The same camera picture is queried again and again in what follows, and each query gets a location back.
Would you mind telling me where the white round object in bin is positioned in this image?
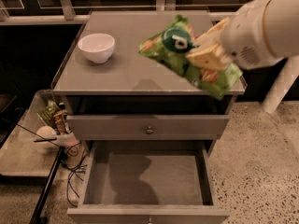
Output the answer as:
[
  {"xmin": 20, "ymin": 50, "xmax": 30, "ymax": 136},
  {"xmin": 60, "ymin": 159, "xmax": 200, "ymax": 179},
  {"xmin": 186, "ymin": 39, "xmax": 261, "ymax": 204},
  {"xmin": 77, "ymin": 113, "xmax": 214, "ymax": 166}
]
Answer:
[{"xmin": 34, "ymin": 126, "xmax": 57, "ymax": 148}]

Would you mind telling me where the green rice chip bag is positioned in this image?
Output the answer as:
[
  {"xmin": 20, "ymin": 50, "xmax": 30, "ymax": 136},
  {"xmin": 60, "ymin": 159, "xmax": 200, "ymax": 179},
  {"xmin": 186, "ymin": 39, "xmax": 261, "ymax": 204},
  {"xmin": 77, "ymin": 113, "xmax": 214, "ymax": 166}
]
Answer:
[{"xmin": 139, "ymin": 15, "xmax": 242, "ymax": 100}]

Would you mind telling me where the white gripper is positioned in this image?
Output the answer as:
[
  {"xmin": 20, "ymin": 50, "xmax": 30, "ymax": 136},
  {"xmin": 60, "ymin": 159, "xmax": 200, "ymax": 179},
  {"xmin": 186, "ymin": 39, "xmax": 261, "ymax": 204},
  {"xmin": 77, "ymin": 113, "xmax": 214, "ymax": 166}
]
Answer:
[{"xmin": 185, "ymin": 0, "xmax": 284, "ymax": 71}]

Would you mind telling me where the brown snack packet in bin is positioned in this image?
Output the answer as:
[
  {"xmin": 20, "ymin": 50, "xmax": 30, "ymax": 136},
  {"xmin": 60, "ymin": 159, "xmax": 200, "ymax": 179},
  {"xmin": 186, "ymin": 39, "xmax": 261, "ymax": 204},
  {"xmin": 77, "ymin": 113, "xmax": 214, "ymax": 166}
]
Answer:
[{"xmin": 53, "ymin": 110, "xmax": 68, "ymax": 134}]

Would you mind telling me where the white diagonal pole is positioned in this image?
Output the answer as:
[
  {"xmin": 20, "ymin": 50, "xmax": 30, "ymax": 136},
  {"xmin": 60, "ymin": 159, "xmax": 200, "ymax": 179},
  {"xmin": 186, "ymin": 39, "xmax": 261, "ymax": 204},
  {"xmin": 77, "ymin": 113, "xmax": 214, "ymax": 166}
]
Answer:
[{"xmin": 262, "ymin": 56, "xmax": 299, "ymax": 114}]

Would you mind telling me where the open grey middle drawer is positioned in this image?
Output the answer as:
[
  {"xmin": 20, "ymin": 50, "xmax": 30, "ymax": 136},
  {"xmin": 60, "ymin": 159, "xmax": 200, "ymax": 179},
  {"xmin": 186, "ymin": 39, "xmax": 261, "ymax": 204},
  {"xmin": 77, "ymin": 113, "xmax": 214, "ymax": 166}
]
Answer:
[{"xmin": 67, "ymin": 141, "xmax": 229, "ymax": 224}]

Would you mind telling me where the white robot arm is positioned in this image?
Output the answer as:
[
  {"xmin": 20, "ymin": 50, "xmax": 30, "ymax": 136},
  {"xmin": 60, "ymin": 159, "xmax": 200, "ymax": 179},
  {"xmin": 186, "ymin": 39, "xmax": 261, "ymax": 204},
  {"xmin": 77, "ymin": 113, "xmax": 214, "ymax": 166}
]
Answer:
[{"xmin": 186, "ymin": 0, "xmax": 299, "ymax": 70}]

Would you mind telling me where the white ceramic bowl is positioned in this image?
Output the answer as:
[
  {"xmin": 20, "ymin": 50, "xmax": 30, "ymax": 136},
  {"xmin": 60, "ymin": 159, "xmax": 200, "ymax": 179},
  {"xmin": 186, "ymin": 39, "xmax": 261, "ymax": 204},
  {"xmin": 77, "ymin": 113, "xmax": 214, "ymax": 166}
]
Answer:
[{"xmin": 78, "ymin": 34, "xmax": 115, "ymax": 63}]

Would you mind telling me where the blue cable on floor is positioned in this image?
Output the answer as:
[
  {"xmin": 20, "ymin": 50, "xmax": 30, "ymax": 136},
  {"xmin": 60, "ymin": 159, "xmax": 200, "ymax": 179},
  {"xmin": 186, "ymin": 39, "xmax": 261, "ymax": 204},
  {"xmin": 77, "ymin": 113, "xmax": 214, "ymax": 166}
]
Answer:
[{"xmin": 60, "ymin": 142, "xmax": 90, "ymax": 207}]

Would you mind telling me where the white railing frame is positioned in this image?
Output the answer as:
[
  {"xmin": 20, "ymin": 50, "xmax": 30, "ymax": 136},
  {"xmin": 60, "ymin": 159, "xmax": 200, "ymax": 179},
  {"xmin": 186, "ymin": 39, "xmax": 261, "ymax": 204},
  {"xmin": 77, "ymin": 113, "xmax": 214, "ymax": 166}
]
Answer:
[{"xmin": 0, "ymin": 0, "xmax": 281, "ymax": 26}]

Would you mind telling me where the grey drawer cabinet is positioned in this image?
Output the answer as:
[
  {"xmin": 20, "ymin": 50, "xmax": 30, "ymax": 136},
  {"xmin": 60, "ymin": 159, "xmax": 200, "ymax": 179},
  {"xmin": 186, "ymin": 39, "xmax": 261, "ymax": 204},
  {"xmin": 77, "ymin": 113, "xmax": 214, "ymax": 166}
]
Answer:
[{"xmin": 50, "ymin": 9, "xmax": 248, "ymax": 224}]

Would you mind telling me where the green snack bag in bin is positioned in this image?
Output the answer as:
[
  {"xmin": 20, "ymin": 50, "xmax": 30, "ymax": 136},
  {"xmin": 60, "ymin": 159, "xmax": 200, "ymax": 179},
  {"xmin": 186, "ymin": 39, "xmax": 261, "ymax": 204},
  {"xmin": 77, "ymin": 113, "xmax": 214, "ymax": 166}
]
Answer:
[{"xmin": 37, "ymin": 100, "xmax": 60, "ymax": 126}]

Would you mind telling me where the clear plastic bin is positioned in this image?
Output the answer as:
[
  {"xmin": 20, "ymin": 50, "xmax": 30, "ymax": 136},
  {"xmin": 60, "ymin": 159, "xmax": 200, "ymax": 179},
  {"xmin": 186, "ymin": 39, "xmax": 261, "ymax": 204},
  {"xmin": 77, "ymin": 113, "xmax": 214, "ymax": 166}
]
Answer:
[{"xmin": 0, "ymin": 90, "xmax": 59, "ymax": 177}]

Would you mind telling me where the closed grey top drawer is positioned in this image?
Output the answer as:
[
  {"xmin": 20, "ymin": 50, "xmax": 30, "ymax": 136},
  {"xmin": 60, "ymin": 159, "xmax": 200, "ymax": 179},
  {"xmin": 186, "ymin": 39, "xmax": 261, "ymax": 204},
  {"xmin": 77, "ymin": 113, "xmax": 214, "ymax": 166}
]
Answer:
[{"xmin": 67, "ymin": 115, "xmax": 229, "ymax": 141}]

